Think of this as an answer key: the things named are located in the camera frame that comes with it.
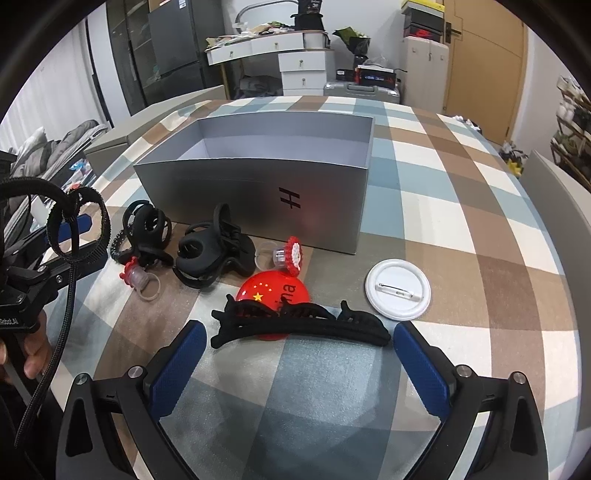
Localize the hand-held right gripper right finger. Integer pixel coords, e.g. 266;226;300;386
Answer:
392;320;561;480

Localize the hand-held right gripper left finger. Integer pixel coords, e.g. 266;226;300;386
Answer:
55;320;208;480

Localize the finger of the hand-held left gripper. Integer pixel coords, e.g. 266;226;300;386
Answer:
9;239;110;306
13;213;94;260

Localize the black bead bracelet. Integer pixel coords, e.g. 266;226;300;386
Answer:
109;216;134;265

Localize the black hair claw clip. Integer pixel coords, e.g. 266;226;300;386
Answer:
122;200;174;269

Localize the clear toy ring red flower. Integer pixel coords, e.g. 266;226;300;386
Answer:
119;257;160;304

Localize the white round pin badge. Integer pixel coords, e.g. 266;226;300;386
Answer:
364;258;433;322

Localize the black strap object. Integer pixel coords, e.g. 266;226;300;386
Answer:
172;203;257;290

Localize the red round badge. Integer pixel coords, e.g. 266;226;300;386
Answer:
235;275;311;343

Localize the long black hair clip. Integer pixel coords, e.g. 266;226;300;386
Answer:
210;299;393;350

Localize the clear toy ring red-white flower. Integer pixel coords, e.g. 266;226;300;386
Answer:
255;236;304;278

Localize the grey cardboard box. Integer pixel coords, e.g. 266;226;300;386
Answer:
133;115;376;256

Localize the person's left hand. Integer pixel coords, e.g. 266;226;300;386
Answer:
0;313;52;385

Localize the grey jacket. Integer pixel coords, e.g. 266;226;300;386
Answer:
8;119;100;178

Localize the grey box lid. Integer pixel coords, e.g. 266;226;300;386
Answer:
84;85;228;172

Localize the dark grey fridge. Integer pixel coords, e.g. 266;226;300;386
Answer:
107;0;223;116

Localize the grey chair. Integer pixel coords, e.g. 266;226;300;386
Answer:
521;150;591;261

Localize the white desk with drawers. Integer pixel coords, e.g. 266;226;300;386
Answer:
205;28;334;97

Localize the wooden shoe rack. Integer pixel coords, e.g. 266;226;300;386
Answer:
551;75;591;191

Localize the silver suitcase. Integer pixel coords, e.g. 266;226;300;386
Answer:
323;81;400;106

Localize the black red box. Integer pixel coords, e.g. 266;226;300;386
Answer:
355;65;399;89

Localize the beige storage cabinet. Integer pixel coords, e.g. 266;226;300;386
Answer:
400;36;451;110

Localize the black box on desk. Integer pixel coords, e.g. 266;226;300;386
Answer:
290;0;327;29

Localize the wooden door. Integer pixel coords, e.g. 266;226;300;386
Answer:
442;0;528;145

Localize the black wrapped flower bouquet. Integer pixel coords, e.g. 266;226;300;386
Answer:
332;25;371;70

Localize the stack of shoe boxes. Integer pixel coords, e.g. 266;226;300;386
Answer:
399;0;447;40

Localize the black cable strap loop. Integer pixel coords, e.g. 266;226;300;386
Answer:
46;185;112;265

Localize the black braided cable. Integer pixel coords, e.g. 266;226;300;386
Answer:
13;191;86;448

